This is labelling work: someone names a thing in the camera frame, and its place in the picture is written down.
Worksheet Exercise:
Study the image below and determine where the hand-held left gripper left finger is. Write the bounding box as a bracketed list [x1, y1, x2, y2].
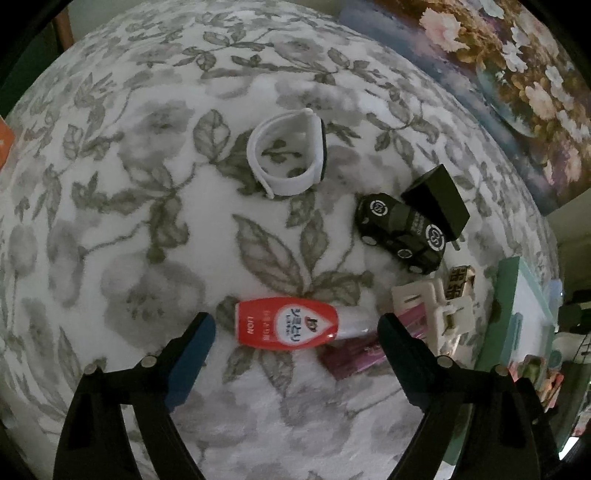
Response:
[53, 312, 217, 480]

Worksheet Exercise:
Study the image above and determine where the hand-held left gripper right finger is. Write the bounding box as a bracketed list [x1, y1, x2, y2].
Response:
[376, 313, 561, 480]

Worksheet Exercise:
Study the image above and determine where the purple packet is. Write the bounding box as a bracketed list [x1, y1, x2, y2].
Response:
[321, 309, 426, 381]

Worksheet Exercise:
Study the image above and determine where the white plastic clip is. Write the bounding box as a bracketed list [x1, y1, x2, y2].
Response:
[392, 278, 476, 352]

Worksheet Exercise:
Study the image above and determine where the red white bottle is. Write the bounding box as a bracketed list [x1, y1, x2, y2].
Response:
[233, 296, 384, 347]

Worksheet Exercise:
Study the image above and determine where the green rimmed white tray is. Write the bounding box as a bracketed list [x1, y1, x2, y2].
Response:
[485, 256, 583, 467]

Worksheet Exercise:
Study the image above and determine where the black toy car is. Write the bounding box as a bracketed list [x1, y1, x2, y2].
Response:
[355, 193, 448, 275]

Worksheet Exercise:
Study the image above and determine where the black charger plug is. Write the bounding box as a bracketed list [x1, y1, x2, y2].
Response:
[401, 164, 471, 252]

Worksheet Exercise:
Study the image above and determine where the white watch band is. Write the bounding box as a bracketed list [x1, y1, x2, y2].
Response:
[246, 108, 328, 199]

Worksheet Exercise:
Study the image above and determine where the black object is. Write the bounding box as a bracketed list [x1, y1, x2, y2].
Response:
[561, 288, 591, 333]

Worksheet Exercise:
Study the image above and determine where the floral painting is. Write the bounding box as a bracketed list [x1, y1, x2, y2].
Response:
[339, 0, 591, 215]

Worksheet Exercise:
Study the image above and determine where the brown wooden board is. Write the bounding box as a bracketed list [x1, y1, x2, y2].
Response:
[55, 7, 75, 51]

